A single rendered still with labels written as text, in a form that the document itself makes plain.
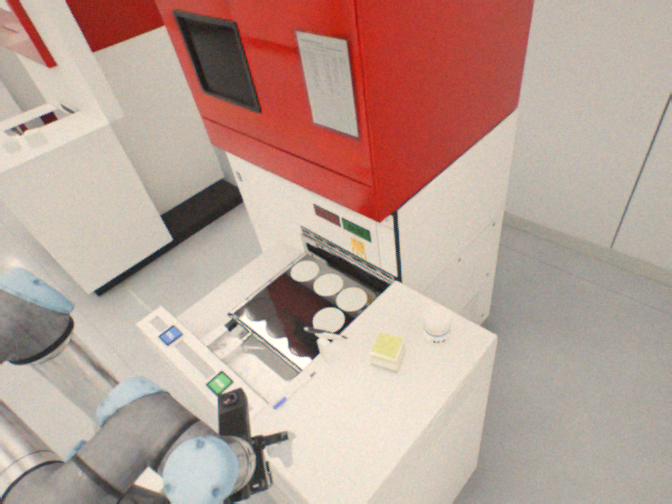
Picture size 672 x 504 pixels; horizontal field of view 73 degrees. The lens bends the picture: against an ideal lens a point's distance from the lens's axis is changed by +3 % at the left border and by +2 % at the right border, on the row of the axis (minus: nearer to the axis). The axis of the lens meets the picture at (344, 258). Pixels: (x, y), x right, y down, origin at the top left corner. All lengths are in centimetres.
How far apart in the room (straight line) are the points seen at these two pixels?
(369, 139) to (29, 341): 76
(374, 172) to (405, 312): 44
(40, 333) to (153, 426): 37
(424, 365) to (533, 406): 115
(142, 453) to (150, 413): 4
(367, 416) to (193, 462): 64
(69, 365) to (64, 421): 185
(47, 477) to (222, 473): 20
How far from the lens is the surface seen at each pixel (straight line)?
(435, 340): 121
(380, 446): 112
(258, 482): 79
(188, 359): 140
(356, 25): 96
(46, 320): 93
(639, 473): 229
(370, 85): 101
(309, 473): 112
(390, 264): 137
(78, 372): 102
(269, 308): 149
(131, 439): 62
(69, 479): 63
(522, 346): 247
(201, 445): 59
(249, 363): 141
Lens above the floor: 199
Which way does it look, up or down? 44 degrees down
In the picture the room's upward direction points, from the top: 11 degrees counter-clockwise
